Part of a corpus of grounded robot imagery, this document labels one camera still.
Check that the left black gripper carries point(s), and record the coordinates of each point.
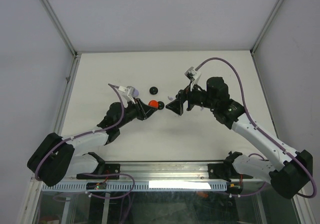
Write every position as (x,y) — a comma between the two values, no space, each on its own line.
(143,110)

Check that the purple charging case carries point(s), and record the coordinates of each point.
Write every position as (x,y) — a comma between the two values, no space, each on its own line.
(135,93)

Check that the black charging case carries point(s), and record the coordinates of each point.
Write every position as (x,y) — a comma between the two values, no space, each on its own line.
(153,90)
(161,105)

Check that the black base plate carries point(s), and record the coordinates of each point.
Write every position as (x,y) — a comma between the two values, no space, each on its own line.
(219,171)
(104,171)

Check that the aluminium mounting rail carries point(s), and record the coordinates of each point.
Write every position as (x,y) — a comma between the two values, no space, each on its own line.
(162,170)

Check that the white slotted cable duct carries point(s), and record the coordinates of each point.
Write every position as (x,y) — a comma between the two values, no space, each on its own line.
(139,186)

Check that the aluminium frame post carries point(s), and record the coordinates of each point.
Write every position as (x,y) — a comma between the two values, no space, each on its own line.
(59,27)
(271,17)

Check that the orange charging case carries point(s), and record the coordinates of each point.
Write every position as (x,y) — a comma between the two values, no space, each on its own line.
(153,103)

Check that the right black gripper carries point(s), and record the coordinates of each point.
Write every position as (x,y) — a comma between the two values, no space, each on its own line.
(176,105)

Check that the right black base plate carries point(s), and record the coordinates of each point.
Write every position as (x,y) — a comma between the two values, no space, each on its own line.
(219,171)

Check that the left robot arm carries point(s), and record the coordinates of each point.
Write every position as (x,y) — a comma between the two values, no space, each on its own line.
(58,157)

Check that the left aluminium frame post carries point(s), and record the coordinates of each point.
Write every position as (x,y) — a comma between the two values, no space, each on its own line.
(59,27)

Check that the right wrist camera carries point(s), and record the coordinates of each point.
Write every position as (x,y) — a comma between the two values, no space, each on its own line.
(194,76)

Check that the right aluminium frame post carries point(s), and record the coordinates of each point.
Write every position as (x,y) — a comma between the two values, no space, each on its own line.
(271,17)

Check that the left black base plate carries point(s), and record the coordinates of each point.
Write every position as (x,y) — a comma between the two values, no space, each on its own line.
(104,171)

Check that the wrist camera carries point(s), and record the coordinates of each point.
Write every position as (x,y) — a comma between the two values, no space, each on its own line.
(194,76)
(127,93)

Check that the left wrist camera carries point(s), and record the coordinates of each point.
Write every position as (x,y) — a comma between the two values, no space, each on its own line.
(127,93)

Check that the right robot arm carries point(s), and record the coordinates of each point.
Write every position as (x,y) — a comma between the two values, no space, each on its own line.
(285,168)

